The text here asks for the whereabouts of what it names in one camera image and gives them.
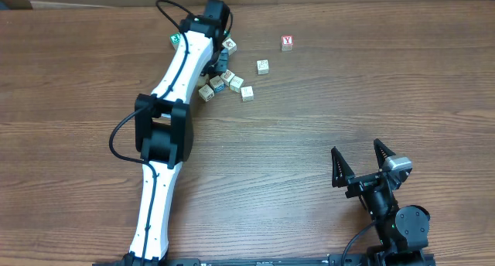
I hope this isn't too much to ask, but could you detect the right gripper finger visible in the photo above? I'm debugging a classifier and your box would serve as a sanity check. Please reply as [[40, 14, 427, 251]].
[[331, 147, 355, 187], [374, 138, 396, 169]]

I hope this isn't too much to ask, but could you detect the wooden block blue side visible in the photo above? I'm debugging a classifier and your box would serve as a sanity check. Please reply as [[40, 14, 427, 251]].
[[210, 76, 225, 93]]

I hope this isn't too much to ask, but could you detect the small wooden picture block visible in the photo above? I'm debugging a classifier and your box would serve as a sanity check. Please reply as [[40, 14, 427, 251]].
[[196, 74, 210, 87]]

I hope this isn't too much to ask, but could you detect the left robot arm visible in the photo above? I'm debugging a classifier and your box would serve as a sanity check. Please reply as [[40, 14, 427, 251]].
[[119, 0, 233, 265]]

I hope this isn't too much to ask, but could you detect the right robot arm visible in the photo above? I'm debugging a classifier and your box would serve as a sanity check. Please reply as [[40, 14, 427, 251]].
[[331, 138, 435, 266]]

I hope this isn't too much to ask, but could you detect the wooden block red picture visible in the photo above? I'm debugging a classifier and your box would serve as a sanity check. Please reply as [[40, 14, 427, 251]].
[[220, 70, 235, 87]]

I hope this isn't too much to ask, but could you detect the wooden block text top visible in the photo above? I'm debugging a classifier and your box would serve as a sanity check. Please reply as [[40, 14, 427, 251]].
[[229, 76, 244, 93]]

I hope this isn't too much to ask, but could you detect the wooden block brown picture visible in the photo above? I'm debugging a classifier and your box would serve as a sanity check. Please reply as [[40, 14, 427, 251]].
[[222, 38, 237, 56]]

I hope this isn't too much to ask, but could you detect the green letter wooden block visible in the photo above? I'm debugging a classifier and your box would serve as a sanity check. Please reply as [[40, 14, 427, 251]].
[[169, 32, 182, 49]]

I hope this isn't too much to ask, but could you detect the plain wooden block right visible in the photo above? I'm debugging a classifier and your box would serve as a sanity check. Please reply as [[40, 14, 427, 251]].
[[257, 60, 269, 75]]

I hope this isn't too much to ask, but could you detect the red letter Y block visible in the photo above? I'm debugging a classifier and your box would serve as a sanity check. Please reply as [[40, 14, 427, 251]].
[[281, 36, 294, 52]]

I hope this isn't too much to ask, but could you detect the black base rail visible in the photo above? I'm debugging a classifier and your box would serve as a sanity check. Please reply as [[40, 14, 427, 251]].
[[92, 253, 436, 266]]

